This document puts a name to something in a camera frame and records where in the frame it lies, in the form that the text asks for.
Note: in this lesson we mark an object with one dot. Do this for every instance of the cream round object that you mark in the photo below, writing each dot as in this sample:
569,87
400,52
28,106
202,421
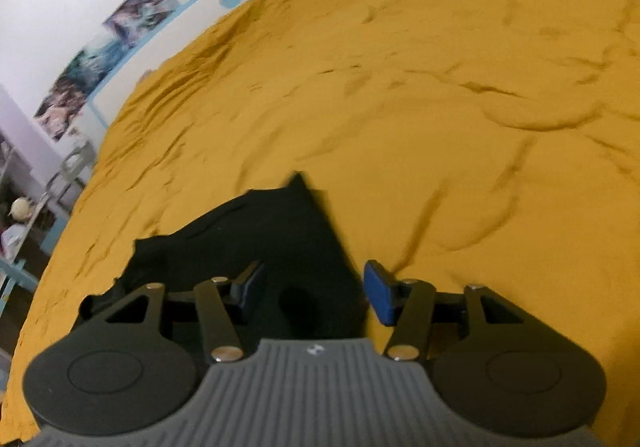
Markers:
20,209

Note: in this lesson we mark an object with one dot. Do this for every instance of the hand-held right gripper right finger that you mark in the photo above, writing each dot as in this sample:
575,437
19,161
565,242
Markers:
377,296

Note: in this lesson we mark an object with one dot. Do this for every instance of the mustard yellow blanket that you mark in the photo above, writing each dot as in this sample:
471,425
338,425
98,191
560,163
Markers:
375,102

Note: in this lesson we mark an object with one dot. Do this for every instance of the wall poster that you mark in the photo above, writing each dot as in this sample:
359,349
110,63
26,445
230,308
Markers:
59,109
142,9
95,62

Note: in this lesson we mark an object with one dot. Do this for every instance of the grey metal frame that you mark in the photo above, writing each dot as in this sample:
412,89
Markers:
70,172

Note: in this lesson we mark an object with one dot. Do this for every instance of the cluttered shelf unit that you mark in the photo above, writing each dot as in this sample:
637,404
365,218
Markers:
20,167

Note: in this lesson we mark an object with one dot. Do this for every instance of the white headboard with blue frame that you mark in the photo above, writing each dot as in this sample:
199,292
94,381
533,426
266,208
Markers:
200,17

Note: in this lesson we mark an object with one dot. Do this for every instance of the black cloth garment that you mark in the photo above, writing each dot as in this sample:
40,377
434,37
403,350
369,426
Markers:
260,227

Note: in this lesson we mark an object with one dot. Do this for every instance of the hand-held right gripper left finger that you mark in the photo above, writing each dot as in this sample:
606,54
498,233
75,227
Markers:
251,288

